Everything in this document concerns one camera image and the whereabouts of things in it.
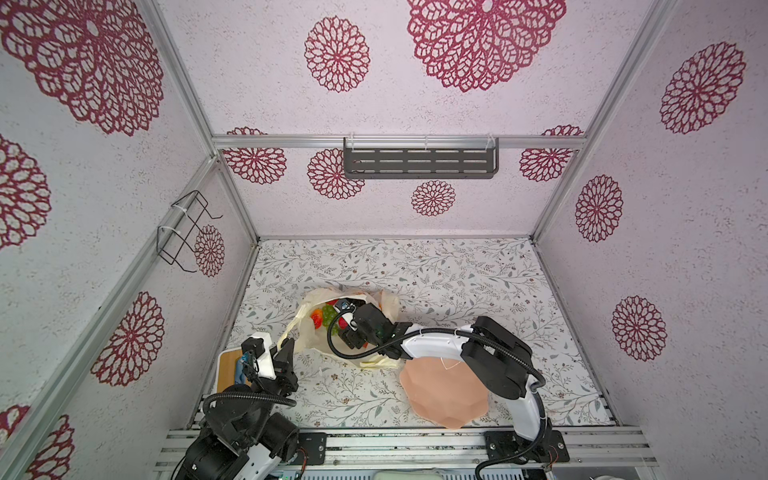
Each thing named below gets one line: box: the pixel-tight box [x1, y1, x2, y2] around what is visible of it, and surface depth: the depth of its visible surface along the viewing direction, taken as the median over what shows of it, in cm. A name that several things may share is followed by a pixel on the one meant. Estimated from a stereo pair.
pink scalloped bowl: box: [400, 356, 490, 430], surface depth 80 cm
